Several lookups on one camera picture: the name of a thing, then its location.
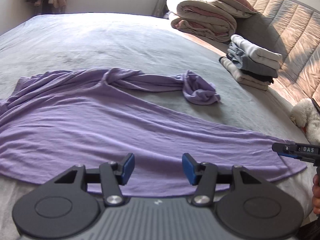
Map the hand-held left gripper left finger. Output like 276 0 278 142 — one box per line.
54 153 135 207

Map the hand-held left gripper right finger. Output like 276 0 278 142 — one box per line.
182 153 265 207

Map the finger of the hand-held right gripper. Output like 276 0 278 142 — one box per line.
281 152 304 160
272 142 298 158

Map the purple long-sleeved shirt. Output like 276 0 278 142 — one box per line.
0 67 307 197

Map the person's right hand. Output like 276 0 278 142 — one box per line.
311 177 320 214

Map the white plush toy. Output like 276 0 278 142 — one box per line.
290 98 320 144

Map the folded white garment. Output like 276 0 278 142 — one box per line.
230 34 283 70

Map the quilted beige headboard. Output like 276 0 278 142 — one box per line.
235 0 320 113

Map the bed with grey sheet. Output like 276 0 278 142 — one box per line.
0 12 320 240

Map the folded beige pink quilt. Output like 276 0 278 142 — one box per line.
166 0 238 43

